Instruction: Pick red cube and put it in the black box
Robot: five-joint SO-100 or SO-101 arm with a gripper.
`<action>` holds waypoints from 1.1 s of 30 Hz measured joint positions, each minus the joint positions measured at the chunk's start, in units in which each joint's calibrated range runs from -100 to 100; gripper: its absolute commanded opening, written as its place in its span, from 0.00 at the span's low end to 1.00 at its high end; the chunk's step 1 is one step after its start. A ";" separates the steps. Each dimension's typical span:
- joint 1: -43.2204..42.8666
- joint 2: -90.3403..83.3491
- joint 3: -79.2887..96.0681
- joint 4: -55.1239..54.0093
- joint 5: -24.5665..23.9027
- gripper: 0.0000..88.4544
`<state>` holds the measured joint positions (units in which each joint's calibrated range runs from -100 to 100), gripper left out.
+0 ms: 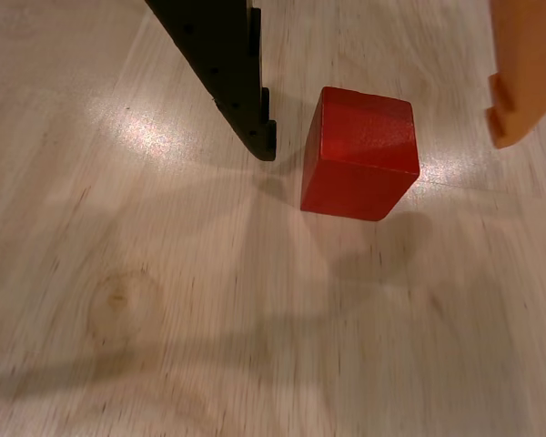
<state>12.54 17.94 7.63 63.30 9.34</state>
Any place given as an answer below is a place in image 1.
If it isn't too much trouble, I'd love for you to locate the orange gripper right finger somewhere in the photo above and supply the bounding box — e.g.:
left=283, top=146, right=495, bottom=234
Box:
left=485, top=0, right=546, bottom=150

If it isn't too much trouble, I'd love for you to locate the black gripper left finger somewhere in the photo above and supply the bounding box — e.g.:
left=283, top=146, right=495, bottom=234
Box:
left=144, top=0, right=278, bottom=162

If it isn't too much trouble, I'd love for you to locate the red wooden cube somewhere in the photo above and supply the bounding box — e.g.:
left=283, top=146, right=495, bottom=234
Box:
left=299, top=86, right=421, bottom=223

